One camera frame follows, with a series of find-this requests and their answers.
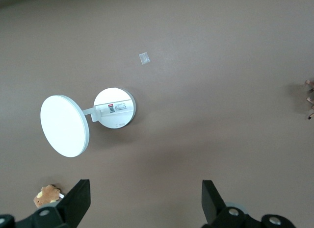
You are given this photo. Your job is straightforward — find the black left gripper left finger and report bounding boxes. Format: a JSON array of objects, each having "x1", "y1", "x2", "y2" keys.
[{"x1": 0, "y1": 178, "x2": 91, "y2": 228}]

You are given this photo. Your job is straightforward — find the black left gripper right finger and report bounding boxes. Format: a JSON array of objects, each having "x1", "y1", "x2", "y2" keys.
[{"x1": 201, "y1": 179, "x2": 296, "y2": 228}]

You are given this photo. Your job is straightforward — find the brown lion statue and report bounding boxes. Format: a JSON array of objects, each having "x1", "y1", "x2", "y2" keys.
[{"x1": 305, "y1": 79, "x2": 314, "y2": 120}]

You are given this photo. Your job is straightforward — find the white round desk lamp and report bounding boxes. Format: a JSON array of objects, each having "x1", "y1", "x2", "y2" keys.
[{"x1": 40, "y1": 87, "x2": 135, "y2": 158}]

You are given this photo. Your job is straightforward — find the brown table cover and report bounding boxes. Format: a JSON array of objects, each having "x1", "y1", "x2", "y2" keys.
[{"x1": 0, "y1": 0, "x2": 314, "y2": 228}]

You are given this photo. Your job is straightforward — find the brown plush toy keychain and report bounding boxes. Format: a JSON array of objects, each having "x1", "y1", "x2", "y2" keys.
[{"x1": 33, "y1": 184, "x2": 65, "y2": 209}]

